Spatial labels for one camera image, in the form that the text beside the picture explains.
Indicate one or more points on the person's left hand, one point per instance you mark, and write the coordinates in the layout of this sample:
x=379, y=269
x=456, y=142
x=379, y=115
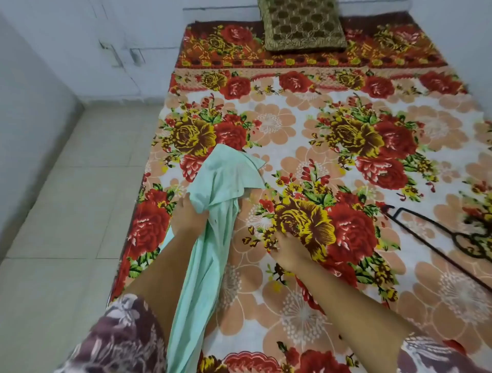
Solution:
x=187, y=221

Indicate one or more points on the person's right hand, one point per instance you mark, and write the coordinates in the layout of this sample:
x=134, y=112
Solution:
x=290, y=251

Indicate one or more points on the person's right fingers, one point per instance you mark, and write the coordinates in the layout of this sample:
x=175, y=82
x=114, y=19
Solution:
x=280, y=239

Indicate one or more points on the mint green cloth garment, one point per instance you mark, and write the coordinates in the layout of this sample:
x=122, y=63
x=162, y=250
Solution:
x=213, y=238

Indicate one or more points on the floral red bed sheet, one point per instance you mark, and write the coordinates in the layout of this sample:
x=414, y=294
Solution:
x=319, y=184

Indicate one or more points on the person's right forearm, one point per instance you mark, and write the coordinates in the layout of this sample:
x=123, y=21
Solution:
x=351, y=313

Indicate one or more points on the person's left forearm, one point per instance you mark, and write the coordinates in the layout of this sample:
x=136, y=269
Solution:
x=163, y=278

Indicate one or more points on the black metal clothes hanger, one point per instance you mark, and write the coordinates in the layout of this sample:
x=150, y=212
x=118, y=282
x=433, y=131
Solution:
x=442, y=234

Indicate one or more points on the maroon floral left sleeve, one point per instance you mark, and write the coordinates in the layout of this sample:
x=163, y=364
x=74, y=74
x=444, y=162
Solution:
x=115, y=340

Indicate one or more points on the maroon floral sleeve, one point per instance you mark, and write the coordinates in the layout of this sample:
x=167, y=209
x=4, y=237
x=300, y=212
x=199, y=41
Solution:
x=434, y=355
x=115, y=340

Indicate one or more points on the maroon floral right sleeve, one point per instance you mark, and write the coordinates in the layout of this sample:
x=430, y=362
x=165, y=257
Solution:
x=434, y=355

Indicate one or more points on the olive patterned cushion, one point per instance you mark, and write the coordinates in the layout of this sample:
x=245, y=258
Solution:
x=302, y=24

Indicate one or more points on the white cabinet doors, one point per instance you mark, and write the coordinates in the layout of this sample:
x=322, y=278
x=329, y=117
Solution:
x=92, y=46

